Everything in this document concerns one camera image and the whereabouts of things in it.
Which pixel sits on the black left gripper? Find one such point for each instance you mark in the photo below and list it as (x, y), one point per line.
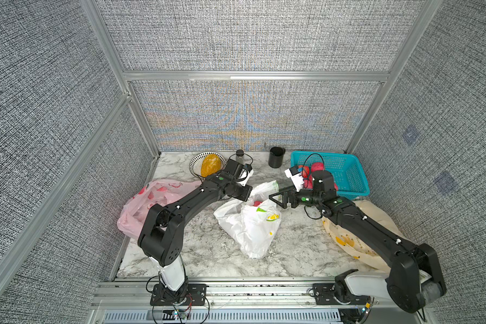
(246, 192)

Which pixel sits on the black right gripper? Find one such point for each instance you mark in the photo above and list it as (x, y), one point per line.
(293, 194)

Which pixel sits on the white plastic bag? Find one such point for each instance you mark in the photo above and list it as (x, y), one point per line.
(252, 228)

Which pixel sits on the pink plastic bag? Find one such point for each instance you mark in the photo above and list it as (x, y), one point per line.
(158, 192)

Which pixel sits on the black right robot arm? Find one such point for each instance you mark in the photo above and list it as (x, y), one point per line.
(415, 279)

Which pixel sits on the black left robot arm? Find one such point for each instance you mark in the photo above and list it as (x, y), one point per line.
(162, 236)

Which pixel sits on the glass herb spice jar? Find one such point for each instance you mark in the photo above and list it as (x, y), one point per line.
(240, 156)

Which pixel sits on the black cylindrical cup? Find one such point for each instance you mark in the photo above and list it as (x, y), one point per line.
(276, 157)

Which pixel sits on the yellow food on plate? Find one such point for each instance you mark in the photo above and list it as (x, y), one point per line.
(211, 165)

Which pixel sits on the patterned plate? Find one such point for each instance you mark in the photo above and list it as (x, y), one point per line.
(196, 162)

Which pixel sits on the teal plastic basket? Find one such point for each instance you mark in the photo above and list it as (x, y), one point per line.
(347, 171)

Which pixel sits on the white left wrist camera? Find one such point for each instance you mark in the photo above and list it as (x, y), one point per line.
(246, 173)

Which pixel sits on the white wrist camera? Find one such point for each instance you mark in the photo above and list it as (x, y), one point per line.
(294, 174)
(246, 173)

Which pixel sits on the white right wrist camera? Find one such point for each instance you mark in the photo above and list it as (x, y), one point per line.
(294, 174)

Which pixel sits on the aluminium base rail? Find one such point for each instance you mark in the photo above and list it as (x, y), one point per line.
(243, 300)

